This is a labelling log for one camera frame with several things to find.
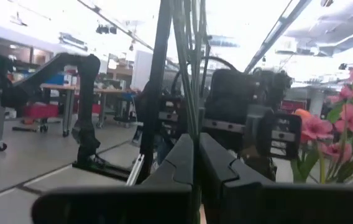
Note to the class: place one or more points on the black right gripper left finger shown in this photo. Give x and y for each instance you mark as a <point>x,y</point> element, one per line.
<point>176,186</point>

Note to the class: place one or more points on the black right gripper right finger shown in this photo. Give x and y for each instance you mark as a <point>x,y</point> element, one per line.
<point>226,186</point>

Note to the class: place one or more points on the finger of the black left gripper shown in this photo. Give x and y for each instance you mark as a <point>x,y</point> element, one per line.
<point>288,149</point>
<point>168,105</point>

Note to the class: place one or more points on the pink blossom spray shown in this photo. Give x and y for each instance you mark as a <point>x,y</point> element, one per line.
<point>316,127</point>

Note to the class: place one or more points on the red blossom spray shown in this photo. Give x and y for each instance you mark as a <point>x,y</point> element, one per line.
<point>192,77</point>

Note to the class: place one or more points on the orange tulip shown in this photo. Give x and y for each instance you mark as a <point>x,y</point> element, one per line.
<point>302,113</point>

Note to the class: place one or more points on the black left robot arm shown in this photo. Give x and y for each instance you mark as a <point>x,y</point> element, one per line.
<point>276,87</point>

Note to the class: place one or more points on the wooden-top background table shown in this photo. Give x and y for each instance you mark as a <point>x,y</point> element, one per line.
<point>58,87</point>
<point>111,91</point>

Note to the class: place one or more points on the red bin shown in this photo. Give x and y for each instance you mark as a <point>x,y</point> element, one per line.
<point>39,111</point>

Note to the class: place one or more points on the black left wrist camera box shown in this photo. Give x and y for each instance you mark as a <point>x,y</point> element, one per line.
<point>231,87</point>

